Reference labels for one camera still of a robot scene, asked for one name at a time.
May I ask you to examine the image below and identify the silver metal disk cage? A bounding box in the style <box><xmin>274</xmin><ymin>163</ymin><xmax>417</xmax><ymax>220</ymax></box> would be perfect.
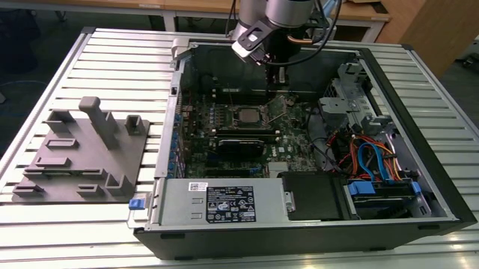
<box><xmin>316</xmin><ymin>63</ymin><xmax>400</xmax><ymax>141</ymax></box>

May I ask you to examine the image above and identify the blue data wire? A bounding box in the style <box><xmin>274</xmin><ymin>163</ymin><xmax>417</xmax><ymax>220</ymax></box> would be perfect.
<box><xmin>354</xmin><ymin>142</ymin><xmax>389</xmax><ymax>184</ymax></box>

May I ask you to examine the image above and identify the green motherboard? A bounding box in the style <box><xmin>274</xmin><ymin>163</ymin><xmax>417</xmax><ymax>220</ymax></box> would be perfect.
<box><xmin>178</xmin><ymin>92</ymin><xmax>326</xmax><ymax>179</ymax></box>

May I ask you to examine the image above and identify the black and silver PC case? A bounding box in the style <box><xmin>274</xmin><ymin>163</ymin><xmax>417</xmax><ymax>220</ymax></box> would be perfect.
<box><xmin>126</xmin><ymin>39</ymin><xmax>476</xmax><ymax>261</ymax></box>

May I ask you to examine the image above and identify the CPU socket with metal frame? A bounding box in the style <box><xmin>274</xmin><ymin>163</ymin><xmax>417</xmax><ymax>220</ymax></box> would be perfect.
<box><xmin>230</xmin><ymin>104</ymin><xmax>276</xmax><ymax>131</ymax></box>

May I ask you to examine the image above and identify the silver-topped green CPU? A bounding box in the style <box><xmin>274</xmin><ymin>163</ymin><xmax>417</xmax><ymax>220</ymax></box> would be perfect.
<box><xmin>238</xmin><ymin>108</ymin><xmax>262</xmax><ymax>123</ymax></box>

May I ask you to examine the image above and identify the graphics card with black fan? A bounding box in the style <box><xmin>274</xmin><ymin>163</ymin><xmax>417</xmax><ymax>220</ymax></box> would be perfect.
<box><xmin>216</xmin><ymin>138</ymin><xmax>265</xmax><ymax>158</ymax></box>

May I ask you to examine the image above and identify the orange power wire bundle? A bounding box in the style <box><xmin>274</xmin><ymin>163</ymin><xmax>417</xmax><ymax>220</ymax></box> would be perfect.
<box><xmin>346</xmin><ymin>136</ymin><xmax>406</xmax><ymax>182</ymax></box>

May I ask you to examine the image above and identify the copper-coloured bent connector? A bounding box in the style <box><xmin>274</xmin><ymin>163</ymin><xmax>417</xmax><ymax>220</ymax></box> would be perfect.
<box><xmin>285</xmin><ymin>33</ymin><xmax>314</xmax><ymax>46</ymax></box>

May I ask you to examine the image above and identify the wooden desk white frame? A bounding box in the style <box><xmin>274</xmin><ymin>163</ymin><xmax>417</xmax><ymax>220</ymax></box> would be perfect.
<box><xmin>0</xmin><ymin>0</ymin><xmax>392</xmax><ymax>43</ymax></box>

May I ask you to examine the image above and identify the grey plastic parts rack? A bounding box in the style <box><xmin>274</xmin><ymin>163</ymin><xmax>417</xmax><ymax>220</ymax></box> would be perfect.
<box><xmin>10</xmin><ymin>96</ymin><xmax>152</xmax><ymax>204</ymax></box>

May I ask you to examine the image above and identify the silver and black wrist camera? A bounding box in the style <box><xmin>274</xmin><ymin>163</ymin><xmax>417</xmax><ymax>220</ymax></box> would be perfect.
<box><xmin>230</xmin><ymin>19</ymin><xmax>276</xmax><ymax>67</ymax></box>

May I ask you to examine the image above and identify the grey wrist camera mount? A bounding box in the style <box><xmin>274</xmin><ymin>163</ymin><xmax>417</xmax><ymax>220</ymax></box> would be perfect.
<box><xmin>304</xmin><ymin>16</ymin><xmax>337</xmax><ymax>47</ymax></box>

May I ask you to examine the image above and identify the black plastic shroud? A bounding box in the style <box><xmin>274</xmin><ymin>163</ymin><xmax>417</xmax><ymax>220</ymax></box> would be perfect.
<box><xmin>278</xmin><ymin>171</ymin><xmax>354</xmax><ymax>222</ymax></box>

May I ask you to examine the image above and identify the silver power supply unit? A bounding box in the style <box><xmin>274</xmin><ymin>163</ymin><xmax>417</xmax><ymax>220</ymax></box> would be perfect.
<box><xmin>148</xmin><ymin>178</ymin><xmax>296</xmax><ymax>226</ymax></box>

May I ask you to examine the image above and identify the metal CPU socket cover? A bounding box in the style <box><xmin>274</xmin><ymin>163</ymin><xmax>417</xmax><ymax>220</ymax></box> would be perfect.
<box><xmin>261</xmin><ymin>95</ymin><xmax>294</xmax><ymax>125</ymax></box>

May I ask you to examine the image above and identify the wooden cabinet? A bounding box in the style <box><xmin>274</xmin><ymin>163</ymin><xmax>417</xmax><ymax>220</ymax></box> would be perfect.
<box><xmin>377</xmin><ymin>0</ymin><xmax>479</xmax><ymax>78</ymax></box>

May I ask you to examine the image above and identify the hard disk in blue carrier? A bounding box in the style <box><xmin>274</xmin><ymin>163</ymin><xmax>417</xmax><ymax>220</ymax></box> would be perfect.
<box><xmin>345</xmin><ymin>179</ymin><xmax>421</xmax><ymax>221</ymax></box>

